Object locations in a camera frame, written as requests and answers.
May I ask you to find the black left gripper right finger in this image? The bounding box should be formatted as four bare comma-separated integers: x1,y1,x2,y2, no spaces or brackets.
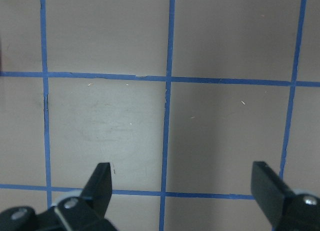
250,161,320,231

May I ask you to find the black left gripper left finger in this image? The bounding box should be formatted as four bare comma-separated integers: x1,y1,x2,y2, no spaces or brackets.
54,162,117,231

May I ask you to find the brown paper mat blue grid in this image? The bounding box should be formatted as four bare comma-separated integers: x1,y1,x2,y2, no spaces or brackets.
0,0,320,231

